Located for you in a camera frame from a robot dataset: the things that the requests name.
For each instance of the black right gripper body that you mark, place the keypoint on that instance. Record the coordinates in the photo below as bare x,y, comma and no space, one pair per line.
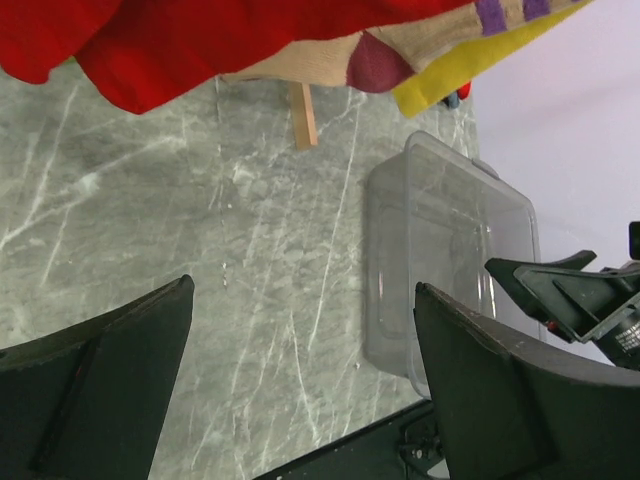
601,308

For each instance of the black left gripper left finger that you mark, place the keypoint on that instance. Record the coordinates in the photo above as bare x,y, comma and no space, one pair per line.
89,401

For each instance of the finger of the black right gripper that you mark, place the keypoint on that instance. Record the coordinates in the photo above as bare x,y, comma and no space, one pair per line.
509,273

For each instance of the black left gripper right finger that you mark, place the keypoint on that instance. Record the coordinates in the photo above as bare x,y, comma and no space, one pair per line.
509,406

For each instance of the beige purple striped sock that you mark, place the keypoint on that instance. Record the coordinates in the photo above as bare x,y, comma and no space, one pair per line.
380,58

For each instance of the red fleece sock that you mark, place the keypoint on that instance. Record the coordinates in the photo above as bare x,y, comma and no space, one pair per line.
142,54

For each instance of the yellow cloth on hanger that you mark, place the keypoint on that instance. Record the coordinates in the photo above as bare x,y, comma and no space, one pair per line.
456,69

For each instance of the clear plastic storage bin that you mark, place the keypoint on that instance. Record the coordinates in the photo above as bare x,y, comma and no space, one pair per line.
433,215

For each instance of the wooden clothes rack frame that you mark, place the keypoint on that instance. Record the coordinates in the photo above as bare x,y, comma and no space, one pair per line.
302,116

